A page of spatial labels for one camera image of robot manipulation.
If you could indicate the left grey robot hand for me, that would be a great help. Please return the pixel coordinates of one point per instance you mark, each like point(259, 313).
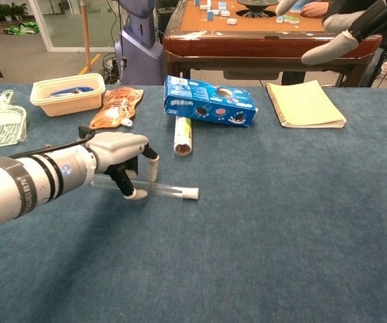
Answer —
point(115, 148)

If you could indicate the clear bagged green comb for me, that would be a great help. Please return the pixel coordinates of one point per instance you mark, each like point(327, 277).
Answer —
point(1, 124)

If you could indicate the blue carpet table cover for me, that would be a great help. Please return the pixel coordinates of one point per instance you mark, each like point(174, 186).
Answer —
point(213, 255)

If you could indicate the row of potted plants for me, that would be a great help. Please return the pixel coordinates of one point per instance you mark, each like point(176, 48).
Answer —
point(1, 11)

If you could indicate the brown mahjong table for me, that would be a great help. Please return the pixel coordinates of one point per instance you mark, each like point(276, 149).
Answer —
point(247, 43)

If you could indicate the blue cookie box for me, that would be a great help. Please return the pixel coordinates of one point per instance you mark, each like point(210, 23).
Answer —
point(206, 101)

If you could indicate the black mahjong table dial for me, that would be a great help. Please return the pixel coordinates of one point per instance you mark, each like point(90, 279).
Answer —
point(257, 8)

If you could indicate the wooden pole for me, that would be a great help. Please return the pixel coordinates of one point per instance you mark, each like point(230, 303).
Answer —
point(85, 33)

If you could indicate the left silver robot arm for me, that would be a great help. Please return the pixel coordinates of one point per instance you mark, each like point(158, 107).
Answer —
point(28, 181)

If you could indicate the blue item inside container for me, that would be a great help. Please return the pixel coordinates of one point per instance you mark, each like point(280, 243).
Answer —
point(78, 89)

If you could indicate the yellow spiral notebook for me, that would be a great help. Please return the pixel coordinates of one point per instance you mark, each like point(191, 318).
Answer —
point(304, 104)

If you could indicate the white conical stopper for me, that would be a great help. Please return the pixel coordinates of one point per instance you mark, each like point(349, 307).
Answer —
point(191, 194)

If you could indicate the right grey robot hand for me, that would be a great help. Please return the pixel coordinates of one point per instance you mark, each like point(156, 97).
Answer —
point(334, 45)

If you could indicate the blue mahjong mat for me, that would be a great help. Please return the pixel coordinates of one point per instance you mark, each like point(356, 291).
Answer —
point(301, 5)

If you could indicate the green bag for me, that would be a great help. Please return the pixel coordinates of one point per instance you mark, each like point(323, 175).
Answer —
point(21, 28)

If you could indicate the cling film roll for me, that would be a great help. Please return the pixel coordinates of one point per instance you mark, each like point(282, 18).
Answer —
point(183, 134)

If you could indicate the clear glass test tube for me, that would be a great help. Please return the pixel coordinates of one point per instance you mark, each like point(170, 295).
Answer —
point(166, 191)

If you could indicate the purple robot pedestal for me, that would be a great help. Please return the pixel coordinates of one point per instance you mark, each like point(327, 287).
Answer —
point(139, 57)

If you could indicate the beige plastic container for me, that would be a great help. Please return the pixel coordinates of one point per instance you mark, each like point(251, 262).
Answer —
point(68, 106)

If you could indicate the orange spout pouch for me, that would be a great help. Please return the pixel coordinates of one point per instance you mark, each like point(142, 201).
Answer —
point(115, 104)

